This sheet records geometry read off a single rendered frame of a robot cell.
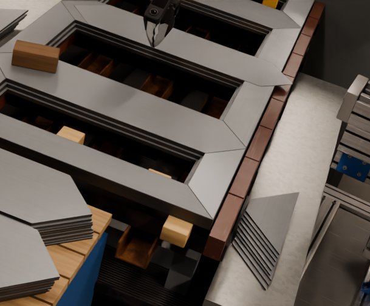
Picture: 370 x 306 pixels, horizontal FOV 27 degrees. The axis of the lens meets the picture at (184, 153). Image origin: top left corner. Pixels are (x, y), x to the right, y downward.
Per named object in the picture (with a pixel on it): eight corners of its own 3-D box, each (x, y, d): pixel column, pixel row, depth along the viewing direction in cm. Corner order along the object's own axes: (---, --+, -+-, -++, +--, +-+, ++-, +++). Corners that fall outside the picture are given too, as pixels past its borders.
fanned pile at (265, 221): (219, 272, 184) (223, 260, 181) (254, 186, 216) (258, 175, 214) (267, 291, 182) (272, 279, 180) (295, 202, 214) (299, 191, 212)
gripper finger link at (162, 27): (167, 44, 227) (174, 16, 222) (161, 51, 223) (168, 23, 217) (158, 40, 228) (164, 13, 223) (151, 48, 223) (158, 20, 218)
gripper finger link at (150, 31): (158, 40, 228) (164, 13, 223) (151, 48, 223) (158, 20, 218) (148, 37, 228) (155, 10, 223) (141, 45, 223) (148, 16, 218)
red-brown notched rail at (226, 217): (202, 254, 174) (208, 235, 171) (310, 14, 308) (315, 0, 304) (218, 261, 174) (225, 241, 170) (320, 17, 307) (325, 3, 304)
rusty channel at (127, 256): (113, 257, 180) (118, 241, 177) (260, 16, 317) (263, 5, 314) (145, 269, 179) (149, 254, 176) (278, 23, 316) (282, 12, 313)
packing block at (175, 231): (158, 238, 174) (162, 226, 172) (165, 226, 178) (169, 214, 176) (183, 248, 173) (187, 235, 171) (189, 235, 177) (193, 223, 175)
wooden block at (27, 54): (11, 65, 206) (13, 49, 203) (14, 54, 211) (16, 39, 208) (55, 74, 207) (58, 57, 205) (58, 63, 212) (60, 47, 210)
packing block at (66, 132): (53, 147, 193) (55, 134, 190) (62, 137, 197) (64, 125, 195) (75, 155, 192) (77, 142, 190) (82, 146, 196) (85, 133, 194)
